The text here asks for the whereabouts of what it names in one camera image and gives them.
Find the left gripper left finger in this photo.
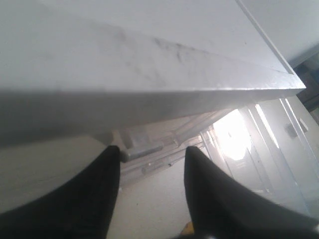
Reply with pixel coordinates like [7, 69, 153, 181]
[0, 146, 120, 239]

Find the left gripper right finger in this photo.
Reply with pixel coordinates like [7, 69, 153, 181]
[184, 146, 319, 239]

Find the yellow cheese wedge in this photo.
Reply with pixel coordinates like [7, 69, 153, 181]
[180, 221, 194, 236]

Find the white plastic drawer cabinet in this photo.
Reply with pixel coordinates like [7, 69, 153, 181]
[0, 0, 319, 217]

